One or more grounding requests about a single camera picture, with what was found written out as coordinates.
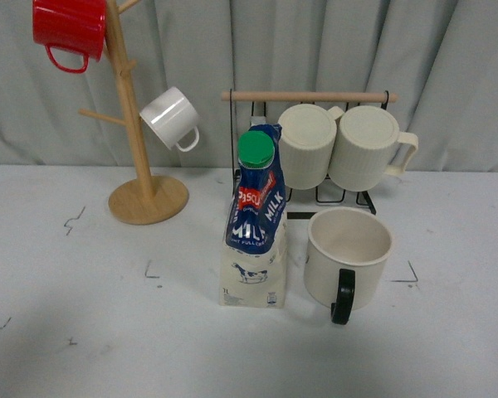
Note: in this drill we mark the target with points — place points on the blue white milk carton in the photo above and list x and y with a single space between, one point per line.
254 260

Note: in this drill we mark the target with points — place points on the white mug on tree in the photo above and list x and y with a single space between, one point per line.
173 119

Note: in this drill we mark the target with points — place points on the cream ribbed mug right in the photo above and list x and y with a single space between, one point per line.
368 145

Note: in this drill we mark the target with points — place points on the grey curtain backdrop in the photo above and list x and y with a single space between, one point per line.
439 57

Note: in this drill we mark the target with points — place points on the black wire rack wooden rod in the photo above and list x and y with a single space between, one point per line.
362 199

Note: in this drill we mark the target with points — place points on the cream ribbed mug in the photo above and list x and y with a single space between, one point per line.
368 145
306 144

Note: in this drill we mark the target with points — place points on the cream ribbed mug left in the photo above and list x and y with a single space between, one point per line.
306 144

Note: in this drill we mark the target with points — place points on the wooden mug tree stand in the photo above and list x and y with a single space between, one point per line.
148 198

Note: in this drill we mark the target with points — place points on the red mug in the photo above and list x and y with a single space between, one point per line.
74 26

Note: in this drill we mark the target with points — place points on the cream mug black handle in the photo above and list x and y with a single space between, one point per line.
346 254

